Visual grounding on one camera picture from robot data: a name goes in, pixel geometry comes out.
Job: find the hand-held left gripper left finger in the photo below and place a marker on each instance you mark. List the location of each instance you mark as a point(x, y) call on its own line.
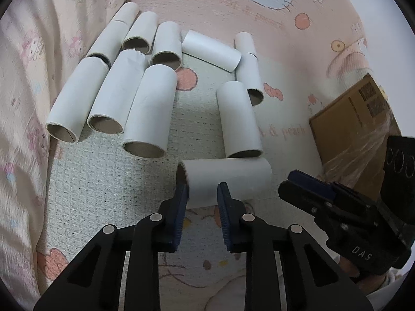
point(180, 215)

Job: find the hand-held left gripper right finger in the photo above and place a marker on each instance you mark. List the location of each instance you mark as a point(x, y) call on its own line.
point(224, 215)

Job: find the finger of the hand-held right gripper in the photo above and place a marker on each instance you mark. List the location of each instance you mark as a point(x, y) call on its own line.
point(298, 196)
point(311, 183)

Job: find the brown cardboard box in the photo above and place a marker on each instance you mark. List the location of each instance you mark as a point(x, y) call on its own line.
point(343, 129)

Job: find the group of white cardboard tubes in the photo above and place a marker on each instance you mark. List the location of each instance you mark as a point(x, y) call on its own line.
point(149, 110)

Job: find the person's right hand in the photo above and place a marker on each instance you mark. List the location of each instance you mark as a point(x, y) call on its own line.
point(351, 268)

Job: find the pink cartoon printed mat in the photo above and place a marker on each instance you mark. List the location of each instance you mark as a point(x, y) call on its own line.
point(97, 184)

